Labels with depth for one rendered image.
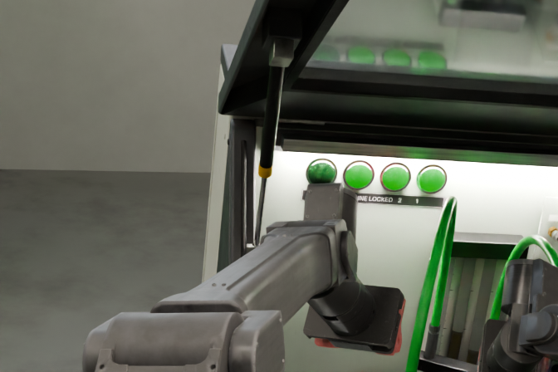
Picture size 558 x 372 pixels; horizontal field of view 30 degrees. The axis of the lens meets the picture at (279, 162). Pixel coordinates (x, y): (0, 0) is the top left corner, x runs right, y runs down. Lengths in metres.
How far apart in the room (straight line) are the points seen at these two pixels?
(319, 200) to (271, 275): 0.31
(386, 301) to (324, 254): 0.22
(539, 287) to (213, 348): 0.70
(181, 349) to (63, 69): 4.65
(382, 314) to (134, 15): 4.15
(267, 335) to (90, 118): 4.70
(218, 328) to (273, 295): 0.16
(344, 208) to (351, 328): 0.13
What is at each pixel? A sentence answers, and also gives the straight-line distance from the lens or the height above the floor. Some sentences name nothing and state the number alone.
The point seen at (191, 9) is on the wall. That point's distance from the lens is 5.20.
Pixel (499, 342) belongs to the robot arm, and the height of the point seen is 1.36.
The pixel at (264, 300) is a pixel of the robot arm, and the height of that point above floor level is 1.60.
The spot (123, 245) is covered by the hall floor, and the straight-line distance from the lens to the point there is 4.58.
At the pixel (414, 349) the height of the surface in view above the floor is 1.31.
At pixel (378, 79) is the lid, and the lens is 1.43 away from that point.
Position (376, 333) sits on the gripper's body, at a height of 1.41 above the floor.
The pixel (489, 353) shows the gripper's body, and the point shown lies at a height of 1.32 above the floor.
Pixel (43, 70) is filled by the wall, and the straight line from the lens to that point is 5.23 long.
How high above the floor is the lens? 1.94
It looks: 20 degrees down
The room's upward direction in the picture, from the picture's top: 6 degrees clockwise
